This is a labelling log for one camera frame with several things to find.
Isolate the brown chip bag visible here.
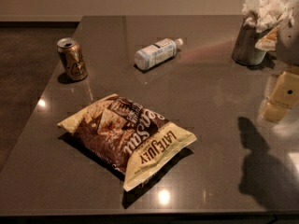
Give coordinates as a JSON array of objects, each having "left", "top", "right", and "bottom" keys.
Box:
[{"left": 58, "top": 94, "right": 196, "bottom": 191}]

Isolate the blue plastic water bottle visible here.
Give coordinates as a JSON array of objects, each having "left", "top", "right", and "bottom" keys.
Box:
[{"left": 135, "top": 38, "right": 184, "bottom": 71}]

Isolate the metal napkin holder cup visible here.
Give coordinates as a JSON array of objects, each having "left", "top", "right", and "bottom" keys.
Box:
[{"left": 232, "top": 22, "right": 268, "bottom": 66}]

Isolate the gold soda can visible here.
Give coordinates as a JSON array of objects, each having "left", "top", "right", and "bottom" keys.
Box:
[{"left": 57, "top": 37, "right": 88, "bottom": 81}]

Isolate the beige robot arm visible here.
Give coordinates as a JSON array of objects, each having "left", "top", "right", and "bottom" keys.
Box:
[{"left": 255, "top": 17, "right": 299, "bottom": 125}]

